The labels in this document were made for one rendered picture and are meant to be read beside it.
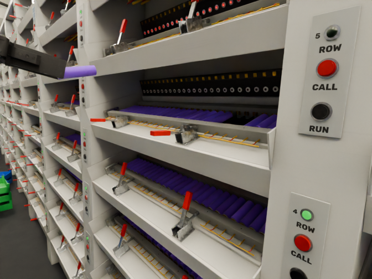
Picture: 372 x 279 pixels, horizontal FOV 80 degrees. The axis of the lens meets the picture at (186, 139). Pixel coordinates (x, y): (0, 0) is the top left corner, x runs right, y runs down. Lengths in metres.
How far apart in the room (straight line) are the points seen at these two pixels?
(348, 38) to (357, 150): 0.11
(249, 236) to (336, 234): 0.18
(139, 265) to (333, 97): 0.62
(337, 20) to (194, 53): 0.21
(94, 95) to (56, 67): 0.37
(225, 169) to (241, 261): 0.17
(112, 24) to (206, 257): 0.71
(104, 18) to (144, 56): 0.34
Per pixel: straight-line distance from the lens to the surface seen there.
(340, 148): 0.27
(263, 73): 0.48
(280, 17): 0.31
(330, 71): 0.27
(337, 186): 0.28
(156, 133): 0.37
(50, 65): 0.42
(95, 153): 0.80
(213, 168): 0.36
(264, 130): 0.36
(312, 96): 0.27
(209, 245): 0.46
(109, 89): 0.80
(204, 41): 0.38
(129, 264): 0.74
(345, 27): 0.28
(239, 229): 0.45
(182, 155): 0.41
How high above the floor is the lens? 1.01
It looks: 9 degrees down
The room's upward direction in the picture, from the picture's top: 2 degrees clockwise
